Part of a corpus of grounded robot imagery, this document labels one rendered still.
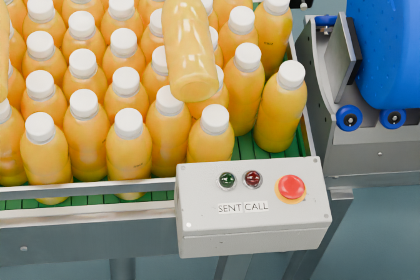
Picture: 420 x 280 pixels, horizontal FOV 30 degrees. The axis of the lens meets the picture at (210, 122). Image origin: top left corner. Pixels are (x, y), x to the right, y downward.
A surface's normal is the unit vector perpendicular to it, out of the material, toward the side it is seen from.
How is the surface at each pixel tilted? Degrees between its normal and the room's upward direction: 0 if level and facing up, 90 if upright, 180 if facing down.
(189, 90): 89
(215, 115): 0
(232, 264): 90
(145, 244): 90
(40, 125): 0
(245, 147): 0
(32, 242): 90
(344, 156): 70
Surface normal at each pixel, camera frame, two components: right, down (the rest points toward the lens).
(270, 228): 0.11, 0.86
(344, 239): 0.08, -0.52
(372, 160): 0.13, 0.63
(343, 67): -0.99, 0.05
